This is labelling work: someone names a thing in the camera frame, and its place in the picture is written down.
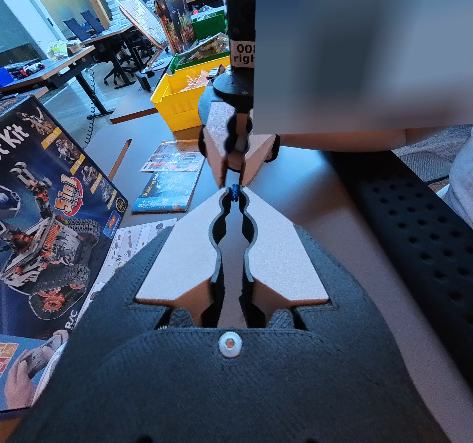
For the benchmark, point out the blue instruction booklet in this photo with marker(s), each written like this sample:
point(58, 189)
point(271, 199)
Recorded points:
point(166, 191)

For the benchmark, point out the toy car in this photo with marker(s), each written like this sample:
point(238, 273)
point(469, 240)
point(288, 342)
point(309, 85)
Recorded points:
point(27, 68)

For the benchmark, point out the tilted wooden board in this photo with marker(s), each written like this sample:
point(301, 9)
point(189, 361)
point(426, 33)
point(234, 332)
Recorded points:
point(144, 21)

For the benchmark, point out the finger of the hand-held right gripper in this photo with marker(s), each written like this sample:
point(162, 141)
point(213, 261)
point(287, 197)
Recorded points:
point(216, 136)
point(258, 154)

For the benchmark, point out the robot kit box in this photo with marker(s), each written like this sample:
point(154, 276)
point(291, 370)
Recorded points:
point(55, 228)

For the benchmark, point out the grey desk with wooden edge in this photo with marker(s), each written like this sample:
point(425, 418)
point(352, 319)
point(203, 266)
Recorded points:
point(136, 106)

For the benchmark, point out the black perforated mat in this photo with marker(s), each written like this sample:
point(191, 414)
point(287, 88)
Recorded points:
point(414, 236)

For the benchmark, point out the sticker sheet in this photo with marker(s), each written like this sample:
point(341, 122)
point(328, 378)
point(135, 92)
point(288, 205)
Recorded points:
point(173, 158)

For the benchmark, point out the clear bag of parts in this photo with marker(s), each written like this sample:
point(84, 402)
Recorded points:
point(207, 47)
point(194, 80)

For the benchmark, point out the blue toy pin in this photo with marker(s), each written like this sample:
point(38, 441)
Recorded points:
point(235, 192)

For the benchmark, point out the dark flower print box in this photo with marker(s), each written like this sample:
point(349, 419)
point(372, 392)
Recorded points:
point(177, 21)

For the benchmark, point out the yellow plastic bin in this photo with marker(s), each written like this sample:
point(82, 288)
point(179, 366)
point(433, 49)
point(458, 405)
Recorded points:
point(177, 106)

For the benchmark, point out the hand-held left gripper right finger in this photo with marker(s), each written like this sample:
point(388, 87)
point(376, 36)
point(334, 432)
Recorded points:
point(284, 265)

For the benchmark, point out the person's right hand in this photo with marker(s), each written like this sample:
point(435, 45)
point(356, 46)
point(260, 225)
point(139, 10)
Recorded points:
point(235, 162)

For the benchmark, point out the wooden standing desk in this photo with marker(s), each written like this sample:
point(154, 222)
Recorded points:
point(62, 64)

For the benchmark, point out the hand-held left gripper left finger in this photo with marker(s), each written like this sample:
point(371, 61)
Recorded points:
point(177, 265)

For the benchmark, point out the white instruction sheet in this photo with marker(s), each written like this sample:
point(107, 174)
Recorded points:
point(122, 247)

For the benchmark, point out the person's right forearm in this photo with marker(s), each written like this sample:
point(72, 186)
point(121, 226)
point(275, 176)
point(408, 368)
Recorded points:
point(332, 141)

